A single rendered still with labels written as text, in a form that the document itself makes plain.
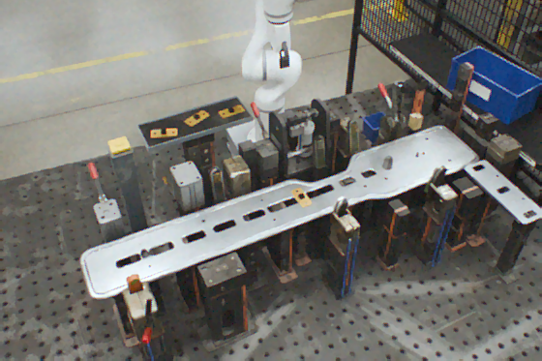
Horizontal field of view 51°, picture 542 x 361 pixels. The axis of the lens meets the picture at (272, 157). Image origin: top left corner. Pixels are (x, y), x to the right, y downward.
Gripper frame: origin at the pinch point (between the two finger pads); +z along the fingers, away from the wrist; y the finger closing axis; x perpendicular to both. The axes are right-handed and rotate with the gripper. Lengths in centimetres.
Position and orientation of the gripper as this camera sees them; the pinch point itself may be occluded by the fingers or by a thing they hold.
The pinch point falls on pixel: (280, 54)
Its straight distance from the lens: 176.1
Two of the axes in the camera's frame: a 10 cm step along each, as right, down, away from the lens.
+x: 9.6, -2.4, 1.3
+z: 0.4, 6.0, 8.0
